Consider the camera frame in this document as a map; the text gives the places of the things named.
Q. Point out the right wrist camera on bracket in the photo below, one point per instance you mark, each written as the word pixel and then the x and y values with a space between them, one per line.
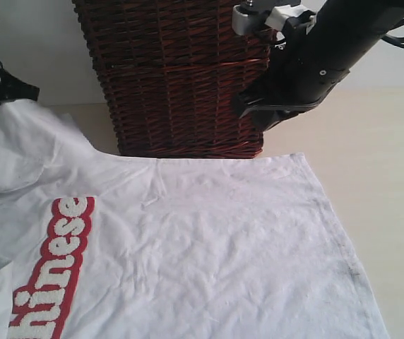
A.
pixel 250 16

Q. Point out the white t-shirt with red lettering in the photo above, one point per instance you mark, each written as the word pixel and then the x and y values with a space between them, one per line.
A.
pixel 94 245

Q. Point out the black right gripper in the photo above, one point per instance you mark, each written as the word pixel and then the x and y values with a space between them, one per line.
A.
pixel 315 58

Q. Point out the dark brown wicker basket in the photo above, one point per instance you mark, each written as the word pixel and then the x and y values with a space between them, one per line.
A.
pixel 168 71

